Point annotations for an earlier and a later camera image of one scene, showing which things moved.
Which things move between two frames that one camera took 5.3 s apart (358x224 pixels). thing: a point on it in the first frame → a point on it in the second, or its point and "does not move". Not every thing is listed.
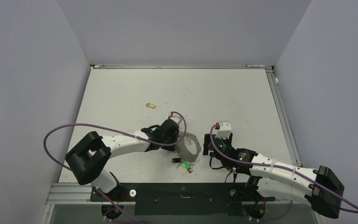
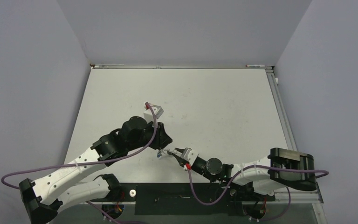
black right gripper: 207,150 → 181,159
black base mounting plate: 182,199 does not move
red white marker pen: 247,66 does not move
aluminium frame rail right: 283,119 does not move
